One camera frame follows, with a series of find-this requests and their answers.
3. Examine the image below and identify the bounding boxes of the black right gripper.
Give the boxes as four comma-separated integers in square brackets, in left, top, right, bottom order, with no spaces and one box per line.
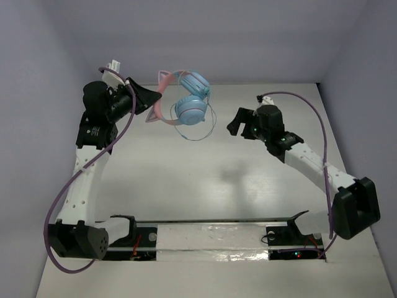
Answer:
[228,107,269,143]

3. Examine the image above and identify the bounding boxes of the pink blue cat-ear headphones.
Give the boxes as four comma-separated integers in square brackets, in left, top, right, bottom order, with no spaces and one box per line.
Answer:
[145,70,210,126]

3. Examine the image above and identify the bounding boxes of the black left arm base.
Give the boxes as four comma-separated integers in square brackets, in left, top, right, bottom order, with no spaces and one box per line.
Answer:
[96,215,158,261]

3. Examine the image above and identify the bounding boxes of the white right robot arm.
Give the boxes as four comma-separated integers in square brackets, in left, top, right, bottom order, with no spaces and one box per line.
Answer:
[226,105,381,244]

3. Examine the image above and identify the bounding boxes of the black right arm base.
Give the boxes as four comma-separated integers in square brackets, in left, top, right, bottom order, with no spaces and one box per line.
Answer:
[261,210,325,261]

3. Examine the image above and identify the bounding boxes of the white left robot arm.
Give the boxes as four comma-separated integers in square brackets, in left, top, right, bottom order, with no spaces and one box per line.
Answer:
[45,78,161,260]

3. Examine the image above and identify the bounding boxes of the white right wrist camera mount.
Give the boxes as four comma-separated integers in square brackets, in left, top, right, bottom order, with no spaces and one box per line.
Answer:
[257,95,275,107]

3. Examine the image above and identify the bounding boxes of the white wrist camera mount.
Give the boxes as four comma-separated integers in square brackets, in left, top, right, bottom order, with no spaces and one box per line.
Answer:
[99,59,130,90]
[257,95,275,107]

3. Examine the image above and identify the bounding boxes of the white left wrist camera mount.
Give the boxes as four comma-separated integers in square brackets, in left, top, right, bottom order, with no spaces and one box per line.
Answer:
[99,59,130,90]

